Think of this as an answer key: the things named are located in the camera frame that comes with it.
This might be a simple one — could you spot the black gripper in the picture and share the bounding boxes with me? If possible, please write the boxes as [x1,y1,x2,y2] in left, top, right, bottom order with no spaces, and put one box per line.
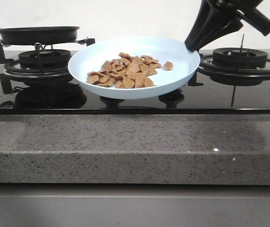
[185,0,270,52]

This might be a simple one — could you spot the right gas burner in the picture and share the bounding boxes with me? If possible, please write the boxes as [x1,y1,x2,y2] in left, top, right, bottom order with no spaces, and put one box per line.
[187,33,270,95]

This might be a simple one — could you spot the wire pan support ring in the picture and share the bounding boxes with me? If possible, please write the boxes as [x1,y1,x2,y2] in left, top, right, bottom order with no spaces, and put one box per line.
[0,36,89,51]

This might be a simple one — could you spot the light blue plate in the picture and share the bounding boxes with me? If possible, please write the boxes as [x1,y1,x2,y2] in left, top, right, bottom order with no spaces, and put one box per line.
[68,37,200,99]

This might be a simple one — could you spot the black glass cooktop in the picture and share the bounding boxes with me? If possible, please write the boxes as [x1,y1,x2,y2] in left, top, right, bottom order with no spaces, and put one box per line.
[0,50,270,115]

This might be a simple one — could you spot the left gas burner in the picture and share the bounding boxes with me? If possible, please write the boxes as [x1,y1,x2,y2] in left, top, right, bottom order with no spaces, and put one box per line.
[0,37,95,87]

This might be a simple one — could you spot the brown meat slices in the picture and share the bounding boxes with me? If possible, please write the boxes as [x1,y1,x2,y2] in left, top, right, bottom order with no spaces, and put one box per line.
[86,52,173,89]

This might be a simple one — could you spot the black frying pan mint handle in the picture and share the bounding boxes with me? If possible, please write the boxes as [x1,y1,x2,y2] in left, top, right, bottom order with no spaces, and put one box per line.
[0,26,80,45]

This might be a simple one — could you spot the gas burner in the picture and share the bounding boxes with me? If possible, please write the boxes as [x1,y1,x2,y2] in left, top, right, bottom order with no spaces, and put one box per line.
[187,33,270,95]
[0,37,95,87]

